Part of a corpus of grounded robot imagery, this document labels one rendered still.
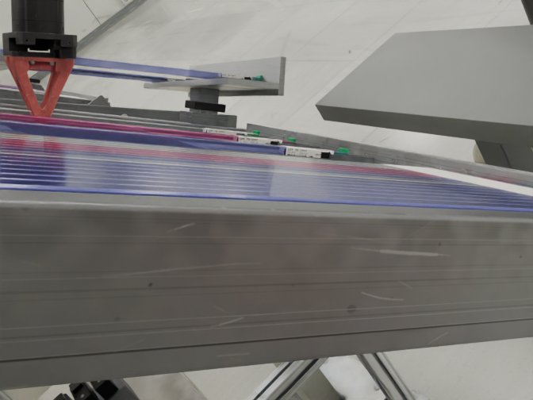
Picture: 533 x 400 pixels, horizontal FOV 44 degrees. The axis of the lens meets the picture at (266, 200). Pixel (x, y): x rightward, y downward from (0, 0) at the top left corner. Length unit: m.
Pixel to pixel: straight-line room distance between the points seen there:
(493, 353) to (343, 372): 0.35
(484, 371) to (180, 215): 1.25
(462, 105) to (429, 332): 0.74
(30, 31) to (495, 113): 0.61
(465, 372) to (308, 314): 1.21
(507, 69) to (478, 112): 0.10
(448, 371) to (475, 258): 1.17
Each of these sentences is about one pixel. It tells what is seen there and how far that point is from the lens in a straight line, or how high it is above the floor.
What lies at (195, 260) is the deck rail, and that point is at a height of 0.97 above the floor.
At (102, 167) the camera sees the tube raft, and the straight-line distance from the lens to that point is 0.32.
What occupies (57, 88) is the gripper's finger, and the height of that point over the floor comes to 0.96.
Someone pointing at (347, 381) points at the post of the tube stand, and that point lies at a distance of 1.57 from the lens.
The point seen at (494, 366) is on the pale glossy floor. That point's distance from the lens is 1.45.
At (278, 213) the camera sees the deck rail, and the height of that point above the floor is 0.96.
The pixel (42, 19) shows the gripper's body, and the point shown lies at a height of 1.03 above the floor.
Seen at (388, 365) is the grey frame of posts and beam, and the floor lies 0.16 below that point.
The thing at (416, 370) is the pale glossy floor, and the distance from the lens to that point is 1.51.
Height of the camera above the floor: 1.08
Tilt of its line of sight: 27 degrees down
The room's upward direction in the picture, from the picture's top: 35 degrees counter-clockwise
